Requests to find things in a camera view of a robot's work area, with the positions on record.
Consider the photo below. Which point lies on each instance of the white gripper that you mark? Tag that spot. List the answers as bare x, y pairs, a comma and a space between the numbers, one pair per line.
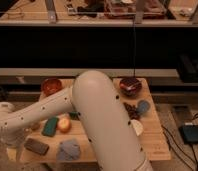
13, 140

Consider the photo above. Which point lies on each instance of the grey eraser block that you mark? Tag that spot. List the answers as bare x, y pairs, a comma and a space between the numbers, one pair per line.
36, 146

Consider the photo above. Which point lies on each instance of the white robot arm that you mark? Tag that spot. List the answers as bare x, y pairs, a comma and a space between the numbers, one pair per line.
103, 116

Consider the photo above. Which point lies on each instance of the dark red bowl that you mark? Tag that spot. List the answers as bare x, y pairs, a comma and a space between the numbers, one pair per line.
130, 86

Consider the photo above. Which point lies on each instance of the small metal cup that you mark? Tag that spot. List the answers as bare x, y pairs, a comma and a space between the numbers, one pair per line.
35, 126

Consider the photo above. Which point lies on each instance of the green sponge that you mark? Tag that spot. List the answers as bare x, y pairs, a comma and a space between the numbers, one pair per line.
50, 127

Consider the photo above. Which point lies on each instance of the blue grey cloth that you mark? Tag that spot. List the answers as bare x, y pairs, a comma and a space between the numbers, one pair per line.
69, 150

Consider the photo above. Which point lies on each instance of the red yellow apple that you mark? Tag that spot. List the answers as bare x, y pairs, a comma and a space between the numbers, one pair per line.
64, 125

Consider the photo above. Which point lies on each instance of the green plastic tray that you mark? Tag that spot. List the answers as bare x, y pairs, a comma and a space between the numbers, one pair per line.
74, 115

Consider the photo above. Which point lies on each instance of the white paper cup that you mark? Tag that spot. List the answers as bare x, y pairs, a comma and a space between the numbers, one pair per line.
137, 126

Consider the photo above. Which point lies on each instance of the blue grey cup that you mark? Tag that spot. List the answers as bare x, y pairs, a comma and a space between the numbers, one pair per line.
142, 107

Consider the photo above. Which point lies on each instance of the black foot pedal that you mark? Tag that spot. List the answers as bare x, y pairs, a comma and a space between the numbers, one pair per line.
189, 133

